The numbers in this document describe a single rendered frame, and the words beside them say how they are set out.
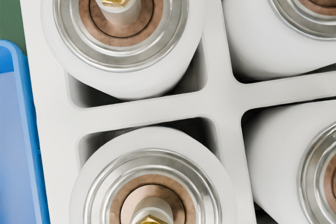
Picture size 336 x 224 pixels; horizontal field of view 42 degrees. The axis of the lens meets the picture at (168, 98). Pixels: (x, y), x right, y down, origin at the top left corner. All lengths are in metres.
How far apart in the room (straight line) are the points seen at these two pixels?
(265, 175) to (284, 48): 0.08
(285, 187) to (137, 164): 0.08
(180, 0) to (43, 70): 0.12
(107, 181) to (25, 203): 0.28
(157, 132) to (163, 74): 0.03
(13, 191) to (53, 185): 0.20
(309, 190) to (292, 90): 0.10
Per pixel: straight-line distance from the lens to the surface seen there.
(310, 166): 0.25
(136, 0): 0.22
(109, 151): 0.25
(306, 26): 0.26
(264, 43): 0.27
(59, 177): 0.33
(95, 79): 0.25
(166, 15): 0.25
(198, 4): 0.25
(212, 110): 0.32
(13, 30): 0.53
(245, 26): 0.29
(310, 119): 0.26
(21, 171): 0.52
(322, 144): 0.26
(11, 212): 0.53
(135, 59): 0.24
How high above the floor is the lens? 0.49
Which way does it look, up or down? 87 degrees down
